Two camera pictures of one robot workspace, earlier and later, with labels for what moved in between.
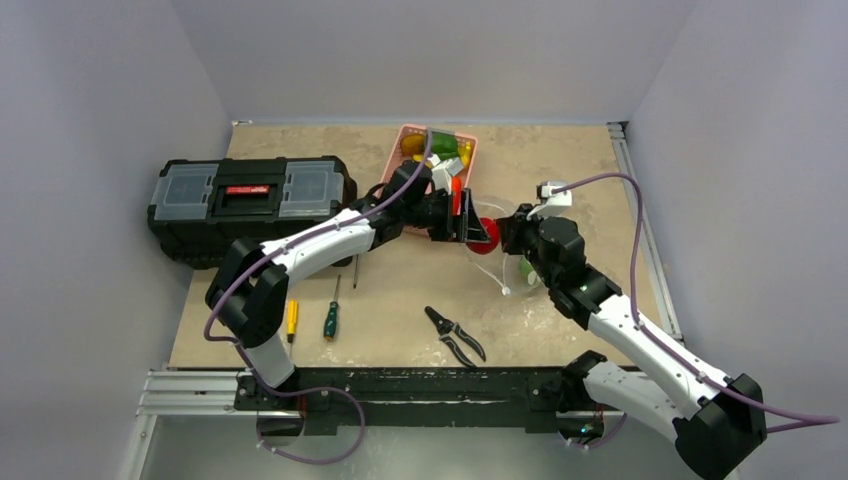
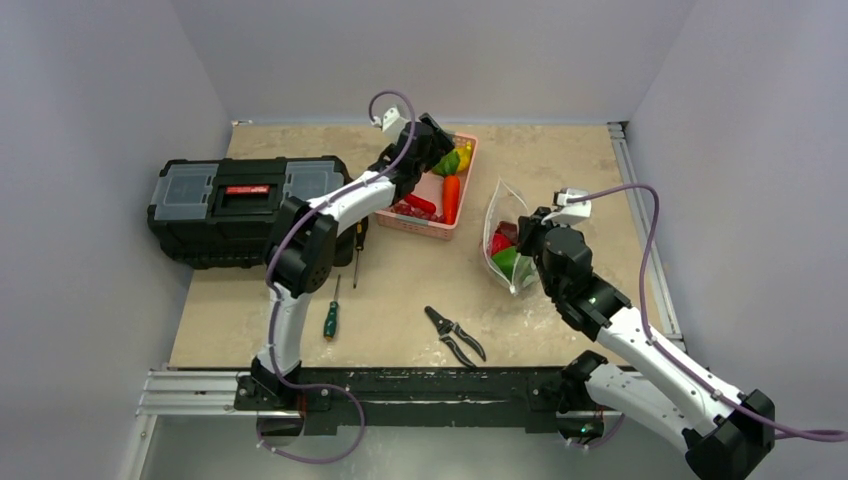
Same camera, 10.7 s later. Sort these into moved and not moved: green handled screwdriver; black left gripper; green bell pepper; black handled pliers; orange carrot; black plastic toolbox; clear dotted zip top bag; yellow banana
Moved: black left gripper; clear dotted zip top bag; green bell pepper
Not moved: orange carrot; green handled screwdriver; black plastic toolbox; black handled pliers; yellow banana
